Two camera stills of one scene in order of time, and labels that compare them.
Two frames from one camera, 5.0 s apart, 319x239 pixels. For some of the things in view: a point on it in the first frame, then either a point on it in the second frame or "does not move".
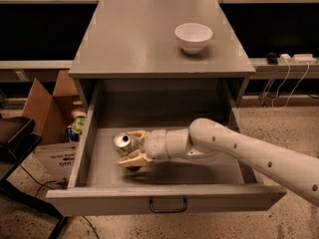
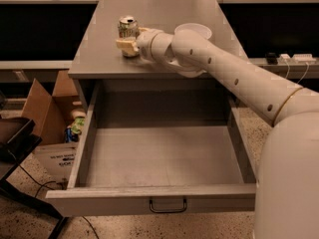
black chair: [16, 143] does not move
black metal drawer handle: [168, 211] does not move
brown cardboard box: [51, 114] does not move
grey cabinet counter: [136, 39] does not move
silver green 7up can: [123, 143] to [128, 29]
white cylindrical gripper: [156, 145] to [145, 44]
